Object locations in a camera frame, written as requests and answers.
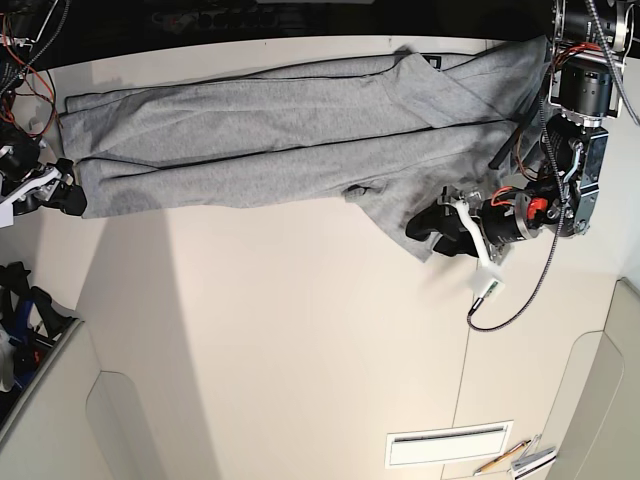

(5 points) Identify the yellow pencil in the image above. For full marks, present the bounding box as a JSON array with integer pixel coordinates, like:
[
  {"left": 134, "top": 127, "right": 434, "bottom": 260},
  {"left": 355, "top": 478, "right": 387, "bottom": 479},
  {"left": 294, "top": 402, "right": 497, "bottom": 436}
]
[{"left": 473, "top": 440, "right": 532, "bottom": 476}]

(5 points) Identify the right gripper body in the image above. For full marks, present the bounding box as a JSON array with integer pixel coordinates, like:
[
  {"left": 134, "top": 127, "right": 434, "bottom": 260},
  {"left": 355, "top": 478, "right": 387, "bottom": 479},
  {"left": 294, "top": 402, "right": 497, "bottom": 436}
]
[{"left": 19, "top": 158, "right": 75, "bottom": 210}]

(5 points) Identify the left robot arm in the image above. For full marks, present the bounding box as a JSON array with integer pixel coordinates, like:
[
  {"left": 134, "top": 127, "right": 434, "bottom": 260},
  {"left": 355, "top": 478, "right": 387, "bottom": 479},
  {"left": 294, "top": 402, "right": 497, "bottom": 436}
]
[{"left": 405, "top": 1, "right": 637, "bottom": 258}]

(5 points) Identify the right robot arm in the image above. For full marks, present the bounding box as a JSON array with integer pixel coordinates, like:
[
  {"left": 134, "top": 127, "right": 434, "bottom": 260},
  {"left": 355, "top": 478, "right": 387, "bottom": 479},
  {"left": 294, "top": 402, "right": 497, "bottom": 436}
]
[{"left": 1, "top": 1, "right": 87, "bottom": 227}]

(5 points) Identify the white vent plate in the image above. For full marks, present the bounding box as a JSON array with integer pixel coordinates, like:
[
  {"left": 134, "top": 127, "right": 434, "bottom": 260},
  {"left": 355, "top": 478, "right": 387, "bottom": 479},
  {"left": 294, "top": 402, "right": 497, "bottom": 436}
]
[{"left": 385, "top": 420, "right": 514, "bottom": 469}]

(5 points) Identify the grey T-shirt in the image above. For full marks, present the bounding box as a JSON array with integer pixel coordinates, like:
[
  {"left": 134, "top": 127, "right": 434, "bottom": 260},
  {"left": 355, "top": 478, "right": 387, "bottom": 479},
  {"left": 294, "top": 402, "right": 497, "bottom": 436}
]
[{"left": 61, "top": 37, "right": 549, "bottom": 260}]

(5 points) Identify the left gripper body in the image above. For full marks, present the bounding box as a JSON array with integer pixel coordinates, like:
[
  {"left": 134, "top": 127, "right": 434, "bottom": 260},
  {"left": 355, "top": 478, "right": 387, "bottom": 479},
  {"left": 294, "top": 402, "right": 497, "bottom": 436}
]
[{"left": 434, "top": 183, "right": 486, "bottom": 251}]

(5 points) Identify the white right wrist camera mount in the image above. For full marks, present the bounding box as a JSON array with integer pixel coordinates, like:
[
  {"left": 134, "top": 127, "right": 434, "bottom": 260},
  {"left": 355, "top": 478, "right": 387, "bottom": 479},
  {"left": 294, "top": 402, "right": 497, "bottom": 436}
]
[{"left": 1, "top": 166, "right": 61, "bottom": 228}]

